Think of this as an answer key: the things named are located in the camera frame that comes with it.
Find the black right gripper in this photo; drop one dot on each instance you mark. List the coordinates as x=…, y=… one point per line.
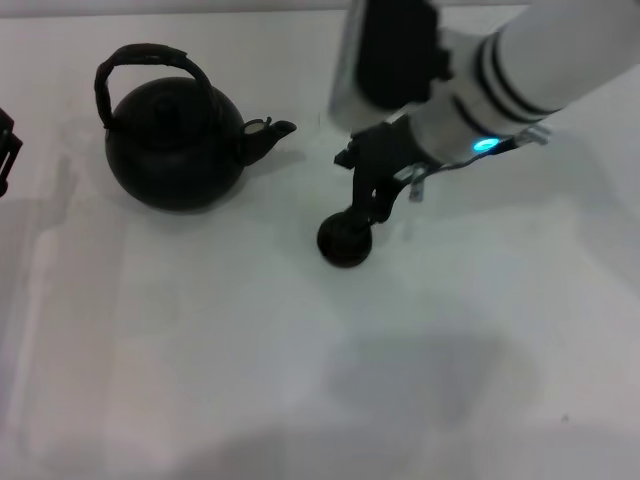
x=385, y=150

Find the black round teapot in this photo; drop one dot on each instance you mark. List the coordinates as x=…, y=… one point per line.
x=175, y=160

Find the small dark teacup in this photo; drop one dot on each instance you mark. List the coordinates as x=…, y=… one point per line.
x=345, y=245

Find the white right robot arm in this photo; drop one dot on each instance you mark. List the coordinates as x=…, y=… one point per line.
x=550, y=50

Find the silver metal connector plug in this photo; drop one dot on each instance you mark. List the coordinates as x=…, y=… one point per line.
x=535, y=134

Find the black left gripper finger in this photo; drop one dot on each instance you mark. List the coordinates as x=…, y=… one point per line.
x=5, y=120
x=9, y=160

